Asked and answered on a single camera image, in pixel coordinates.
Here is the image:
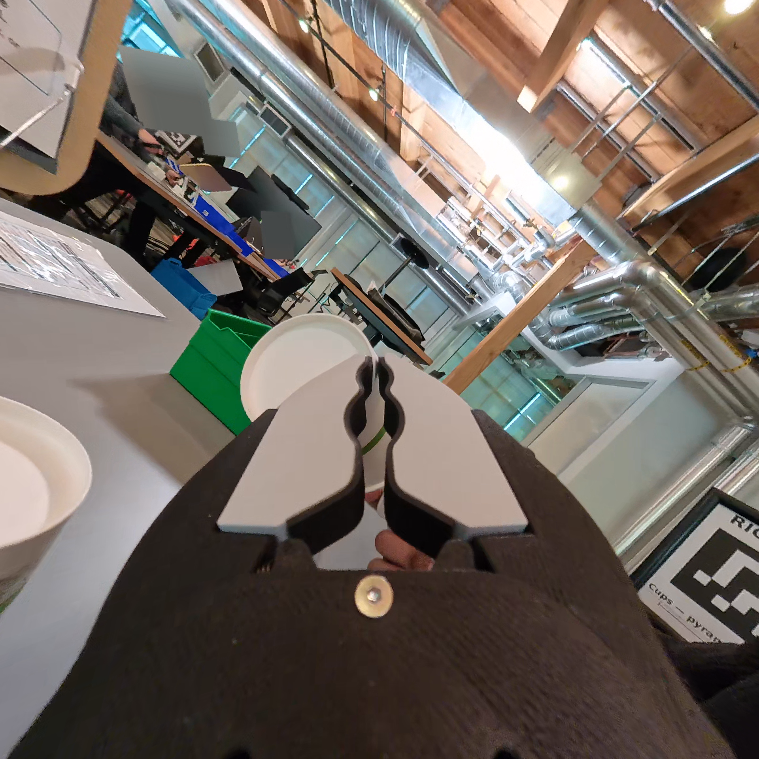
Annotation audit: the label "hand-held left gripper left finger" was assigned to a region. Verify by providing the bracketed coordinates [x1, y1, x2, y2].
[216, 355, 377, 553]

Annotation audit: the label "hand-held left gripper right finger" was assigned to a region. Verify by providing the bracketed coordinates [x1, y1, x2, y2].
[377, 355, 529, 559]

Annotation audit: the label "white paper cup green band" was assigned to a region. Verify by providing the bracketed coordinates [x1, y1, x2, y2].
[0, 395, 93, 614]
[240, 313, 389, 505]

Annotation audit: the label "green plastic bin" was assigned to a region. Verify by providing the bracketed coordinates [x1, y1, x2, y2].
[169, 308, 274, 436]

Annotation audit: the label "person's right forearm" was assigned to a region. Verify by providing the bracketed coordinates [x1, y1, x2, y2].
[643, 617, 759, 721]

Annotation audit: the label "grey desk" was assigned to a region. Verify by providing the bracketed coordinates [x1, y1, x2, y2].
[0, 198, 262, 759]

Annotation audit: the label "wooden table black legs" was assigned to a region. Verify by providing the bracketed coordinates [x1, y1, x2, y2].
[330, 267, 435, 366]
[95, 132, 285, 282]

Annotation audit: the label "large blue plastic bin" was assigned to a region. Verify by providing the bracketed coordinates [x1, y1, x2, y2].
[150, 257, 217, 321]

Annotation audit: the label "silver insulated pipes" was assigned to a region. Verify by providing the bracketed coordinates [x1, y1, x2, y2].
[534, 202, 759, 428]

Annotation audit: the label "laminated paper sheet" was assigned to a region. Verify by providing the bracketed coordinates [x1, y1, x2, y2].
[0, 210, 166, 318]

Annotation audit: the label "wooden document stand white base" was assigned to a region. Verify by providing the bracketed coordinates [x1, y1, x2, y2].
[0, 0, 132, 196]

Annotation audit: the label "printed instruction sheet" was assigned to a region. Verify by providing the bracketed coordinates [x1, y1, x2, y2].
[0, 0, 98, 158]

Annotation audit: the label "wooden support post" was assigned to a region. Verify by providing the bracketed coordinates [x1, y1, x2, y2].
[444, 236, 601, 395]

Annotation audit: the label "silver spiral air duct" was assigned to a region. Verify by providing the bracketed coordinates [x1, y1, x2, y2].
[166, 0, 496, 309]

